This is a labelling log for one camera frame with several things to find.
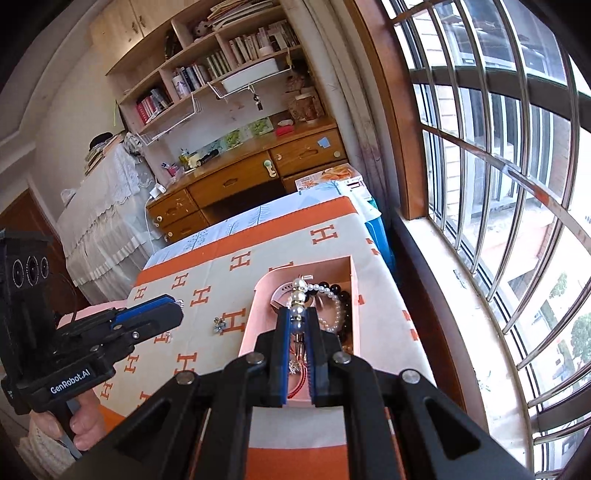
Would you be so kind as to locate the orange and cream printed blanket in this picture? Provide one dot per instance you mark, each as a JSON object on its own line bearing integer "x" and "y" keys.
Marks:
{"x": 207, "y": 272}

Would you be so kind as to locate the wooden bookshelf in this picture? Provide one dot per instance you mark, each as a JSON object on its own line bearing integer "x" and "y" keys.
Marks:
{"x": 138, "y": 23}

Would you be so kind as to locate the small red box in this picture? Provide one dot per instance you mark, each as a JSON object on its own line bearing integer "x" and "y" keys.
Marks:
{"x": 285, "y": 130}

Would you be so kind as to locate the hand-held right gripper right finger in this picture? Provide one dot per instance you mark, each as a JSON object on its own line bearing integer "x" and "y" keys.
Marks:
{"x": 314, "y": 357}

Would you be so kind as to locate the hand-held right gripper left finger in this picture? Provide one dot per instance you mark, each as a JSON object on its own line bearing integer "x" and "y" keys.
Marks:
{"x": 282, "y": 350}

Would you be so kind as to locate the white plastic tray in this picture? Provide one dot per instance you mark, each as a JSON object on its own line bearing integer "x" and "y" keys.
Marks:
{"x": 251, "y": 76}

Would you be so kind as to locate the pale curtain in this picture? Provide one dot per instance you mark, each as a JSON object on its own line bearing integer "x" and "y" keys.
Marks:
{"x": 341, "y": 92}

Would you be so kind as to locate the orange magazine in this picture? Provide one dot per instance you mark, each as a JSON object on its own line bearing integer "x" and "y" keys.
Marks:
{"x": 332, "y": 174}

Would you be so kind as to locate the stack of books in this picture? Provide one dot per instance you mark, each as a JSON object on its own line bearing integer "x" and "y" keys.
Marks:
{"x": 99, "y": 154}

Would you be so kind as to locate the person's left hand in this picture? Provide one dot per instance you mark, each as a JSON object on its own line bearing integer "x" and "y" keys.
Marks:
{"x": 92, "y": 424}

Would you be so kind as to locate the lace covered piano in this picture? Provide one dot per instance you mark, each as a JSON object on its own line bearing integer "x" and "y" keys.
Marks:
{"x": 101, "y": 221}

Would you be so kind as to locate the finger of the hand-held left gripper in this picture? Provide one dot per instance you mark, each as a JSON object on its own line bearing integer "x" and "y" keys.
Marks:
{"x": 152, "y": 325}
{"x": 143, "y": 308}

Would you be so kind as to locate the grey flower earring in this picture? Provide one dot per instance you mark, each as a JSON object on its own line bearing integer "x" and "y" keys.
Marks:
{"x": 218, "y": 325}

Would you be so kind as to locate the hanging keys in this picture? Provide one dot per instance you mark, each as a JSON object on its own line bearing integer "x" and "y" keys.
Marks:
{"x": 258, "y": 102}

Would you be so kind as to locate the white charger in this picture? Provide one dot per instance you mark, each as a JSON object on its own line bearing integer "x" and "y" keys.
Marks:
{"x": 158, "y": 190}

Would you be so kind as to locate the green landscape picture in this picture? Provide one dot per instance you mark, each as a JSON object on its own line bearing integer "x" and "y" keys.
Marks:
{"x": 261, "y": 125}
{"x": 233, "y": 138}

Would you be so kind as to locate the person's left forearm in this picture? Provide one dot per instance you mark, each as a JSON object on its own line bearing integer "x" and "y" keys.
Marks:
{"x": 41, "y": 454}

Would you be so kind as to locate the pink paper box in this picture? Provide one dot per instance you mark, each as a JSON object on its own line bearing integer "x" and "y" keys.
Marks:
{"x": 263, "y": 314}

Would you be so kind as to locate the window with metal bars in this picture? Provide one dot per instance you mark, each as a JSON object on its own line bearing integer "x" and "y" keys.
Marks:
{"x": 461, "y": 76}

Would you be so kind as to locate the floral jars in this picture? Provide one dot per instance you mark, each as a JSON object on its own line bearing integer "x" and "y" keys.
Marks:
{"x": 304, "y": 107}

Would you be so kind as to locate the blue sticker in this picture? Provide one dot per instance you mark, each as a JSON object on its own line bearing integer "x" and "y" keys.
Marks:
{"x": 324, "y": 142}

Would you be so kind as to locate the black flashlight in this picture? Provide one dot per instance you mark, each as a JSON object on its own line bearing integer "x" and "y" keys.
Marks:
{"x": 207, "y": 157}

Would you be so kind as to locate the wooden desk with drawers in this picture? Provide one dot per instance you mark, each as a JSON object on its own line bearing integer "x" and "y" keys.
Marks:
{"x": 231, "y": 182}

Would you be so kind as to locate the row of red books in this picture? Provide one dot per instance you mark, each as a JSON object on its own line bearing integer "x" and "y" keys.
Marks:
{"x": 147, "y": 108}

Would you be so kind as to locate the beaded safety pin brooch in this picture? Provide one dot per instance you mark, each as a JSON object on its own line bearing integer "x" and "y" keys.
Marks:
{"x": 300, "y": 282}

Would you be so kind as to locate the black hat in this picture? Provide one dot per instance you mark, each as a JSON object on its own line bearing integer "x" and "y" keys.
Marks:
{"x": 101, "y": 138}

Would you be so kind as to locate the row of pale books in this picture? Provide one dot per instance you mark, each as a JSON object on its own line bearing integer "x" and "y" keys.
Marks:
{"x": 244, "y": 46}

